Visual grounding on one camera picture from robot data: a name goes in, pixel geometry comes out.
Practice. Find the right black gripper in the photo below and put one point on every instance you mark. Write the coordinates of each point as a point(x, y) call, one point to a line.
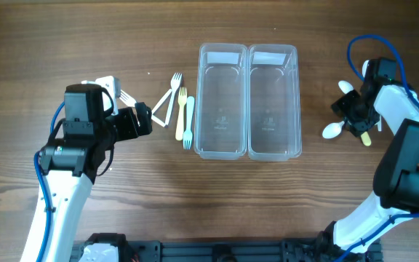
point(352, 113)

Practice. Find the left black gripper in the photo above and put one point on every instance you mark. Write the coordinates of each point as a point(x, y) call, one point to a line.
point(142, 118)

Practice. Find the white fork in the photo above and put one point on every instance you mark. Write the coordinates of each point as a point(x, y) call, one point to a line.
point(175, 84)
point(127, 99)

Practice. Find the yellow plastic spoon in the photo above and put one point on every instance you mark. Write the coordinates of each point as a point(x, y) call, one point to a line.
point(366, 139)

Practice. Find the white spoon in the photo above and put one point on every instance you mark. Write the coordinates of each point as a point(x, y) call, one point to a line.
point(332, 130)
point(345, 86)

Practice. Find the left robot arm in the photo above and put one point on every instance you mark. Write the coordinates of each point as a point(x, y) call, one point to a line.
point(68, 165)

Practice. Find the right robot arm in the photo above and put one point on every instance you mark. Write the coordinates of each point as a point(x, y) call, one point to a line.
point(395, 191)

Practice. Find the left clear plastic container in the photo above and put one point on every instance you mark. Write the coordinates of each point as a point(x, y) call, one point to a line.
point(221, 102)

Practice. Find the clear plastic container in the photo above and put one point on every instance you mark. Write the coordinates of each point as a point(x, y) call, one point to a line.
point(221, 102)
point(275, 121)

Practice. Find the right clear plastic container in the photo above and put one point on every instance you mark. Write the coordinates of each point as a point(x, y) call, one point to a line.
point(275, 121)

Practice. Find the yellow plastic fork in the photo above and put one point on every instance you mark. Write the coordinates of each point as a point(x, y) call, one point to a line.
point(182, 100)

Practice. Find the light blue plastic fork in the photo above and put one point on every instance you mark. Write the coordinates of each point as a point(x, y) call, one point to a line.
point(188, 135)

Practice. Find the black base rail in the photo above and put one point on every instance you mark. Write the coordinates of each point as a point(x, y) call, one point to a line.
point(114, 247)

